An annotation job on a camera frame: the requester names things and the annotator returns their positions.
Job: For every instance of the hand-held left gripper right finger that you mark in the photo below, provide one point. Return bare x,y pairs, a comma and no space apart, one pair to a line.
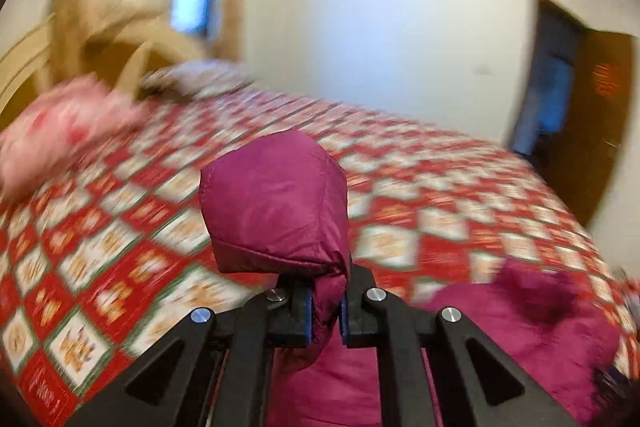
345,322

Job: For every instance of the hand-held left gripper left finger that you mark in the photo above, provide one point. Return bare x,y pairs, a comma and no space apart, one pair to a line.
307,317

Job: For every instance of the magenta puffer jacket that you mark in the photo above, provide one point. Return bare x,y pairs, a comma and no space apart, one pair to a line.
275,202

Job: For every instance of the red patchwork bear print blanket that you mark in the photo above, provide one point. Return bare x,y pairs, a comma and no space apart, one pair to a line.
125,232

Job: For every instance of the striped pillow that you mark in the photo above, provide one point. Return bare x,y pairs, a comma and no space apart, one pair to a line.
200,77

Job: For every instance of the pink floral quilt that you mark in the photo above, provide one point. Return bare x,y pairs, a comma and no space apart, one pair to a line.
55,132

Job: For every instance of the brown wooden door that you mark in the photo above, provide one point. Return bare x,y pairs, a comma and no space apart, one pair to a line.
602,107

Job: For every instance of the red paper door decoration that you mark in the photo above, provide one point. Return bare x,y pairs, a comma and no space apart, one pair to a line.
602,79

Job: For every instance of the cream wooden headboard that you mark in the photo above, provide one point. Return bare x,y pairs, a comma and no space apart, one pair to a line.
30,62

